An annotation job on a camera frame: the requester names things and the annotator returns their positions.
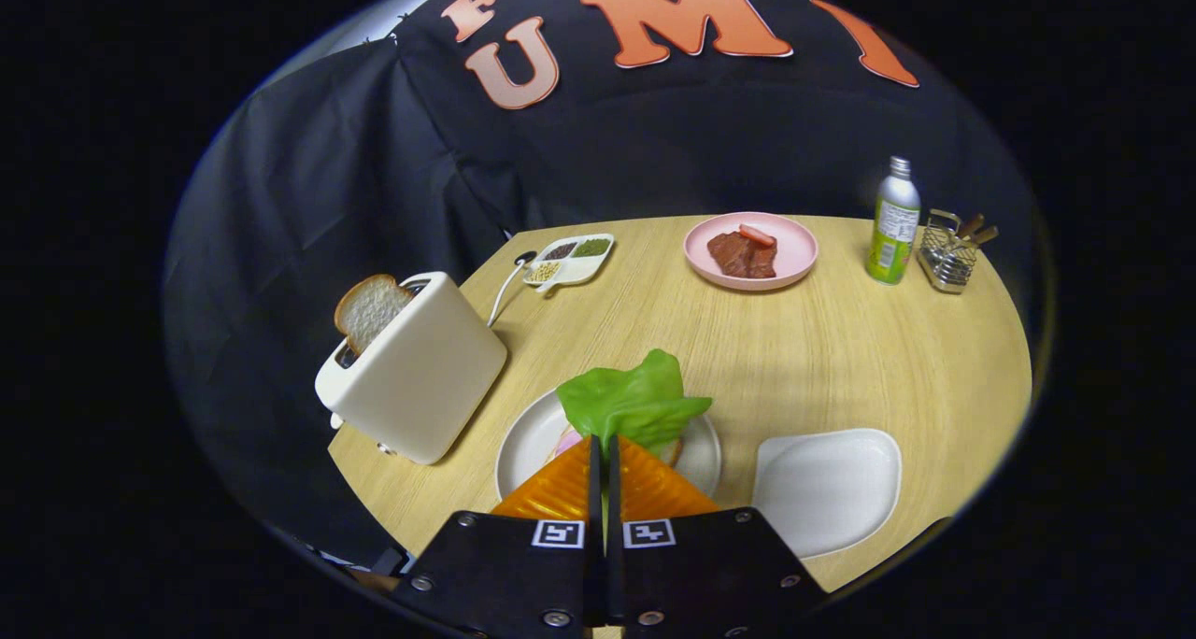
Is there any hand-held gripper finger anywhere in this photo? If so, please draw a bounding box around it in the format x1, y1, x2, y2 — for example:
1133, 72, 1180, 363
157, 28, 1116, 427
607, 435, 833, 639
388, 433, 604, 639

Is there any green lettuce leaf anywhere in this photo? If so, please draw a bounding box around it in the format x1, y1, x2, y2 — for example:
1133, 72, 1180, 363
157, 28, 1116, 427
556, 348, 713, 458

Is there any toasted bread slice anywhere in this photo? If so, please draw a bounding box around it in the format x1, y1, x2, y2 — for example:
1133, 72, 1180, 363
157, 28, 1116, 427
334, 274, 417, 358

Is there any round white plate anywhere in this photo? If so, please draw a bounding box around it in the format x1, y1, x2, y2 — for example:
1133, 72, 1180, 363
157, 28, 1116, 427
494, 387, 723, 500

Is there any white toaster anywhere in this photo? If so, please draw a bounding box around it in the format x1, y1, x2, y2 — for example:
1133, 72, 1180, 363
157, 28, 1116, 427
315, 271, 508, 466

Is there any squarish white plate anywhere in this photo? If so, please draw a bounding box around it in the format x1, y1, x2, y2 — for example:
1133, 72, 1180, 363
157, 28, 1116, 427
752, 428, 903, 560

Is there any white divided dish of beans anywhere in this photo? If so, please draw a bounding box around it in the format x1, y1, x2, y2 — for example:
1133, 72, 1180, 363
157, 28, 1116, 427
521, 234, 616, 294

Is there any brown meat piece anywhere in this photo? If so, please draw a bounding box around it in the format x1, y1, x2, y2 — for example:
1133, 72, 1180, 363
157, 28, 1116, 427
706, 232, 778, 279

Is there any pink plate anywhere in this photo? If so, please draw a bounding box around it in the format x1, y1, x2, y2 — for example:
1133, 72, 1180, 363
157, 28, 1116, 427
683, 212, 819, 291

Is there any black backdrop cloth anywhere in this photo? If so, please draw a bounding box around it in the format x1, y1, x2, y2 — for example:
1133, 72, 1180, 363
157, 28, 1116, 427
159, 0, 1038, 565

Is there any silver bottle with green label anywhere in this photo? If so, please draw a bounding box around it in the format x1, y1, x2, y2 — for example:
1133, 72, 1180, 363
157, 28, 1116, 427
865, 156, 921, 286

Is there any white toaster cable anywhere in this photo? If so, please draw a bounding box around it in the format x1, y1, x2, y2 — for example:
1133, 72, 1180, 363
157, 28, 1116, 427
487, 251, 538, 327

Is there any wire utensil holder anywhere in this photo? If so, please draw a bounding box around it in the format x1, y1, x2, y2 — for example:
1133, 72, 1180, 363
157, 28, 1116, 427
917, 209, 980, 294

